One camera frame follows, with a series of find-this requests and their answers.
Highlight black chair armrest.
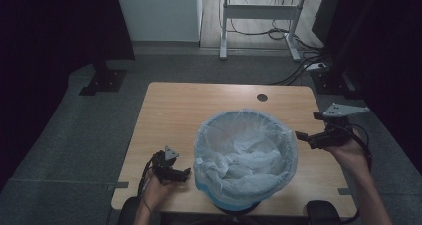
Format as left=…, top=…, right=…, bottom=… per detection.
left=305, top=200, right=342, bottom=225
left=116, top=196, right=142, bottom=225

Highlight left hand-held gripper cable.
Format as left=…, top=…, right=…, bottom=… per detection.
left=137, top=152, right=162, bottom=199

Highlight black mesh waste basket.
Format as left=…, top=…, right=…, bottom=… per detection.
left=213, top=201, right=263, bottom=216

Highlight white metal frame desk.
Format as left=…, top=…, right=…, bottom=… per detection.
left=212, top=0, right=342, bottom=63

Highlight black floor cables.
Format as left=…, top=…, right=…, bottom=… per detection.
left=228, top=17, right=332, bottom=87

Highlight person's left hand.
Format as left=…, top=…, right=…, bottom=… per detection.
left=142, top=168, right=182, bottom=210

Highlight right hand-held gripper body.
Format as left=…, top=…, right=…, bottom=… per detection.
left=310, top=102, right=371, bottom=150

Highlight right hand-held gripper cable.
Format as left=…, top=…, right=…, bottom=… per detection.
left=342, top=122, right=373, bottom=173

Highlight white power strip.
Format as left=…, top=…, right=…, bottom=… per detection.
left=303, top=62, right=329, bottom=72

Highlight black stand base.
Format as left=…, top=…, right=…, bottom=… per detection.
left=78, top=61, right=128, bottom=97

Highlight hand-held gripper cable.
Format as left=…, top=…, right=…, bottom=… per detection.
left=137, top=152, right=162, bottom=199
left=342, top=122, right=373, bottom=173

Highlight person's right hand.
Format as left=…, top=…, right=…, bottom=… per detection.
left=322, top=128, right=372, bottom=176

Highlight white cabinet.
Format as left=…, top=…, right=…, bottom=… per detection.
left=114, top=0, right=204, bottom=43

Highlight blue bin with white bag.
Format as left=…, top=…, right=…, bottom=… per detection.
left=193, top=108, right=299, bottom=212

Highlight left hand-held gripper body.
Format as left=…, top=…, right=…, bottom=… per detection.
left=151, top=145, right=181, bottom=185

